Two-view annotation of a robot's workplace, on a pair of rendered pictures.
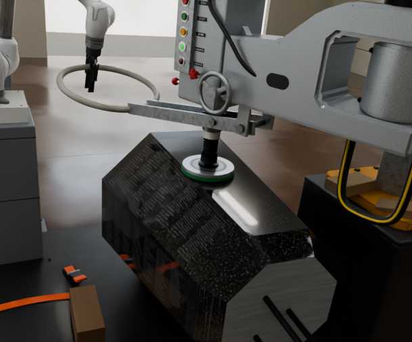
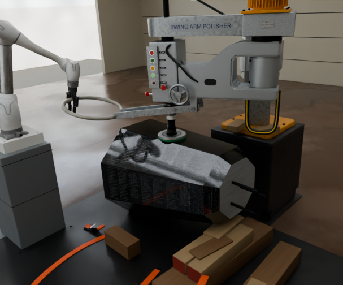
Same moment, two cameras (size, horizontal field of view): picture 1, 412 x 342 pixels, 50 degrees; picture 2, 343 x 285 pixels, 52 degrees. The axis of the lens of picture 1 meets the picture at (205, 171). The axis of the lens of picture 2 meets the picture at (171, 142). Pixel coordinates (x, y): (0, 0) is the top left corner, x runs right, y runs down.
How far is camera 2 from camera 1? 113 cm
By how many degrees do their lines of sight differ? 19
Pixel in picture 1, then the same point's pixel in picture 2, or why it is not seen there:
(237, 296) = (222, 183)
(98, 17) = (76, 69)
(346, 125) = (247, 94)
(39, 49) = not seen: outside the picture
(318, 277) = (248, 167)
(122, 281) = (124, 221)
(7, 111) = (31, 138)
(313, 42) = (225, 61)
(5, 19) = (10, 81)
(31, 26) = not seen: outside the picture
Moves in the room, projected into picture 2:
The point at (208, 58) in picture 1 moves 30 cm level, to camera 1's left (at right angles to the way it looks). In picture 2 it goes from (169, 78) to (127, 83)
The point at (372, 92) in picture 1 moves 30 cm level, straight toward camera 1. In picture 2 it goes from (255, 77) to (269, 87)
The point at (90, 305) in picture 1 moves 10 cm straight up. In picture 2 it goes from (122, 233) to (121, 222)
